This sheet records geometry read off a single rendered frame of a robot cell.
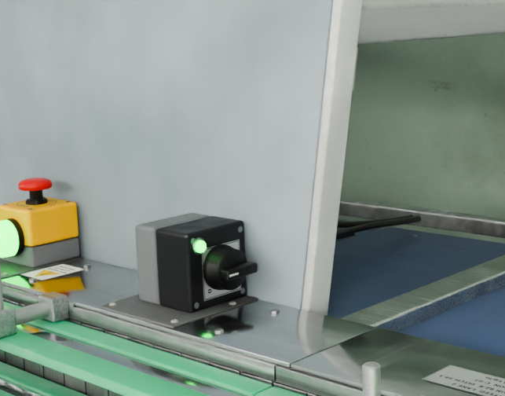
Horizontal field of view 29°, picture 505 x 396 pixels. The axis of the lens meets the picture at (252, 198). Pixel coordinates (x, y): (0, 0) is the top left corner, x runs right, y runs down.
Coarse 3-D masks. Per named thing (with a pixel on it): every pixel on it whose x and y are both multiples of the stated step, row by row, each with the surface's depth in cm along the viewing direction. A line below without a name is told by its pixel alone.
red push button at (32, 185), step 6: (24, 180) 118; (30, 180) 118; (36, 180) 118; (42, 180) 118; (48, 180) 118; (18, 186) 118; (24, 186) 117; (30, 186) 117; (36, 186) 117; (42, 186) 117; (48, 186) 118; (30, 192) 118; (36, 192) 118; (30, 198) 118; (36, 198) 118; (42, 198) 119
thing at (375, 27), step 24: (384, 0) 103; (408, 0) 105; (432, 0) 107; (456, 0) 110; (480, 0) 112; (504, 0) 116; (360, 24) 97; (384, 24) 100; (408, 24) 103; (432, 24) 106; (456, 24) 109; (480, 24) 113; (504, 24) 117
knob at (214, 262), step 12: (216, 252) 96; (228, 252) 95; (240, 252) 96; (204, 264) 95; (216, 264) 95; (228, 264) 95; (240, 264) 96; (252, 264) 96; (204, 276) 96; (216, 276) 95; (228, 276) 94; (240, 276) 95; (216, 288) 96; (228, 288) 96
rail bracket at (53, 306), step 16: (0, 272) 96; (0, 288) 96; (0, 304) 96; (48, 304) 101; (64, 304) 101; (0, 320) 96; (16, 320) 98; (32, 320) 99; (48, 320) 101; (0, 336) 96
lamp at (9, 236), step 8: (0, 224) 115; (8, 224) 115; (16, 224) 116; (0, 232) 114; (8, 232) 115; (16, 232) 115; (0, 240) 114; (8, 240) 114; (16, 240) 115; (0, 248) 115; (8, 248) 115; (16, 248) 116; (0, 256) 116; (8, 256) 116
